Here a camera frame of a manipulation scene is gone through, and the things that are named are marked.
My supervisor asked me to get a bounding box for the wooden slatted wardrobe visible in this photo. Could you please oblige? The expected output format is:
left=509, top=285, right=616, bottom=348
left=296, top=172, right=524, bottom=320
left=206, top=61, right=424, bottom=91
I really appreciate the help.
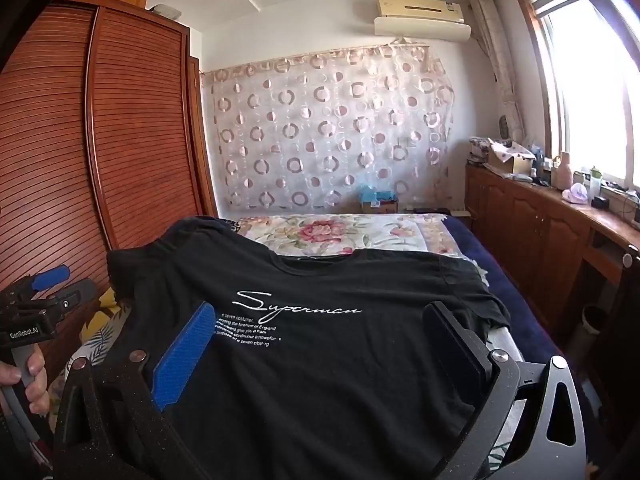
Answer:
left=0, top=0, right=219, bottom=396

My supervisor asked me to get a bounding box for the beige side curtain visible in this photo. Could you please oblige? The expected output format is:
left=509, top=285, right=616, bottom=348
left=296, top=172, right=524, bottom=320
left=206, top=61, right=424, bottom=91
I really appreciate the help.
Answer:
left=470, top=0, right=526, bottom=146

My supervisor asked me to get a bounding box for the yellow pillow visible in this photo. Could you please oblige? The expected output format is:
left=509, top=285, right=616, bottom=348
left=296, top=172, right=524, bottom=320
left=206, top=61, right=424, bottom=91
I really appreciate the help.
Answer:
left=97, top=290, right=132, bottom=326

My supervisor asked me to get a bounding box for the wooden-framed window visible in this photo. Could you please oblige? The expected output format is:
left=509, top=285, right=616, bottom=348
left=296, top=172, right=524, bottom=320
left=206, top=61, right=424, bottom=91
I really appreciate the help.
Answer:
left=515, top=0, right=640, bottom=191

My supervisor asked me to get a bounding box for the beige wall air conditioner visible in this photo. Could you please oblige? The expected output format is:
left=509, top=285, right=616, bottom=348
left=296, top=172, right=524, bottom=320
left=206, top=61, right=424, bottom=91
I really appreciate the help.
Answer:
left=374, top=0, right=472, bottom=43

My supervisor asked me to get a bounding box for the round waste bin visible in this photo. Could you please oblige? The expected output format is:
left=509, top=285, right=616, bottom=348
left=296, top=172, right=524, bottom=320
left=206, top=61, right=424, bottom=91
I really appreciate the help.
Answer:
left=580, top=305, right=608, bottom=338

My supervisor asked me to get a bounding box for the person's left hand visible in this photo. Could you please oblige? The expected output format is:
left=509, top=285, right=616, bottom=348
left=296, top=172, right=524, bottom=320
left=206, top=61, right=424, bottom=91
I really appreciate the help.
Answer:
left=0, top=347, right=51, bottom=416

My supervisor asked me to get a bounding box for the patterned storage box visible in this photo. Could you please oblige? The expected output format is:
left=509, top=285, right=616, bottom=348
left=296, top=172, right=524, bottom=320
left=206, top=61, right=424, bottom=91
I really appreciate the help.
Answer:
left=467, top=136, right=493, bottom=165

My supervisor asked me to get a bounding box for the low wooden cabinet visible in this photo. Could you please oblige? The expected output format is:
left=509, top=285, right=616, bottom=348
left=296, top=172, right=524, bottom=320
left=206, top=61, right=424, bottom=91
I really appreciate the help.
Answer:
left=465, top=162, right=640, bottom=361

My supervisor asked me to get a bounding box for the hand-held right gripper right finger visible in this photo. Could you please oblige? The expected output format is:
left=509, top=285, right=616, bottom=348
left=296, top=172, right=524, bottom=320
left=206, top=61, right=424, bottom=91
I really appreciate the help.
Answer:
left=422, top=301, right=587, bottom=480

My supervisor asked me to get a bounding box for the leaf-print bed sheet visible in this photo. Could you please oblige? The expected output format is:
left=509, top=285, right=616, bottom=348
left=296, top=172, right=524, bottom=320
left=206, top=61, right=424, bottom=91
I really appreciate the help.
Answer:
left=50, top=287, right=526, bottom=480

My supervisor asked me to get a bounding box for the pink kettle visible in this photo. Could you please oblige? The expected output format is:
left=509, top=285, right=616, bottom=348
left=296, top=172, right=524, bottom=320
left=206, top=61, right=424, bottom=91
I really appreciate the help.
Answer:
left=557, top=151, right=575, bottom=188

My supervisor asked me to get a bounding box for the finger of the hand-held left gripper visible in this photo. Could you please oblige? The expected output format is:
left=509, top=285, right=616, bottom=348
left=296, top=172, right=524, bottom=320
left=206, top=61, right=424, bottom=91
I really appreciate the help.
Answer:
left=10, top=265, right=71, bottom=302
left=30, top=279, right=98, bottom=318

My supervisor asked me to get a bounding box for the black printed t-shirt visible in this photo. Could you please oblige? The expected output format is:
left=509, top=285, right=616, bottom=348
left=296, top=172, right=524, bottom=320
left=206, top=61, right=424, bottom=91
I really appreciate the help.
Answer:
left=106, top=216, right=511, bottom=480

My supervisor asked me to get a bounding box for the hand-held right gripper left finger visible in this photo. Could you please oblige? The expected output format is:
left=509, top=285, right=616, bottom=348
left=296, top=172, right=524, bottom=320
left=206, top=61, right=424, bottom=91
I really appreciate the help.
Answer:
left=52, top=301, right=217, bottom=480

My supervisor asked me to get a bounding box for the circle-patterned sheer curtain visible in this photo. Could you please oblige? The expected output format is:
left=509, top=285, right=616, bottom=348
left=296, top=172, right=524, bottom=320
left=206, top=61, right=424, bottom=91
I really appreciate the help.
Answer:
left=200, top=40, right=456, bottom=213

